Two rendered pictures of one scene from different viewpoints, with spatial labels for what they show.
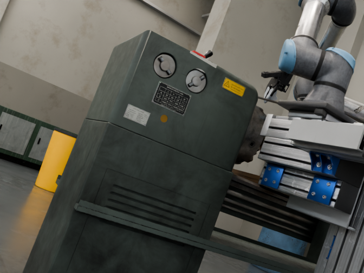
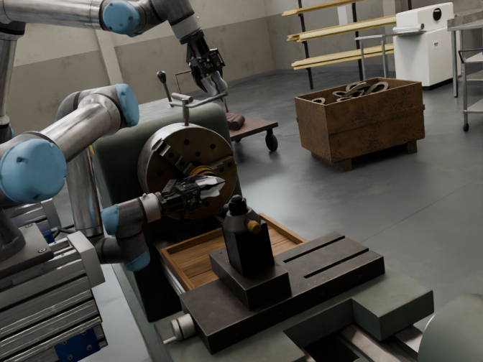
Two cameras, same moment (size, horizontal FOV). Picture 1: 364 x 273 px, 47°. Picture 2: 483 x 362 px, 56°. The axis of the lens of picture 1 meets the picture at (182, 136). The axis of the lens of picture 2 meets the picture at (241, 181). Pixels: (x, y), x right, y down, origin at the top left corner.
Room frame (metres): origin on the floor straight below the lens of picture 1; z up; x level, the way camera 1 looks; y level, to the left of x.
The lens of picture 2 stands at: (2.31, -1.72, 1.50)
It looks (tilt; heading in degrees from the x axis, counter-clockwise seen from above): 19 degrees down; 92
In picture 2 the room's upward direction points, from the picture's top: 11 degrees counter-clockwise
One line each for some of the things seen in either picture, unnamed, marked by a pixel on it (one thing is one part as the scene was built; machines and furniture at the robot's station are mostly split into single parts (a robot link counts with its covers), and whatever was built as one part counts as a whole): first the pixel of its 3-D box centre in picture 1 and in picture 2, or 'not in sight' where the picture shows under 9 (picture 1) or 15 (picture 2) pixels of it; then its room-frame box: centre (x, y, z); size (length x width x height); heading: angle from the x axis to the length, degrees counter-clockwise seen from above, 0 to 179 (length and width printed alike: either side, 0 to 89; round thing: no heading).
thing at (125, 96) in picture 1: (170, 104); (154, 158); (1.91, 0.10, 1.06); 0.59 x 0.48 x 0.39; 114
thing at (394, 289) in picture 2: not in sight; (289, 317); (2.33, -0.88, 0.89); 0.53 x 0.30 x 0.06; 24
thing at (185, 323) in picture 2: not in sight; (177, 330); (2.09, -0.93, 0.95); 0.07 x 0.04 x 0.04; 24
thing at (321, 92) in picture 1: (325, 99); not in sight; (1.48, -0.44, 1.21); 0.15 x 0.15 x 0.10
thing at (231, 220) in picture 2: not in sight; (240, 217); (2.26, -0.85, 1.13); 0.08 x 0.08 x 0.03
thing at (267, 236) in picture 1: (284, 236); not in sight; (5.68, -1.76, 0.48); 0.63 x 0.63 x 0.97
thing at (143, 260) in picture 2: not in sight; (128, 249); (1.92, -0.56, 0.98); 0.11 x 0.08 x 0.11; 168
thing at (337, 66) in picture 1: (333, 69); not in sight; (1.48, -0.43, 1.33); 0.13 x 0.12 x 0.14; 82
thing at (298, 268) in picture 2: not in sight; (282, 284); (2.32, -0.83, 0.95); 0.43 x 0.18 x 0.04; 24
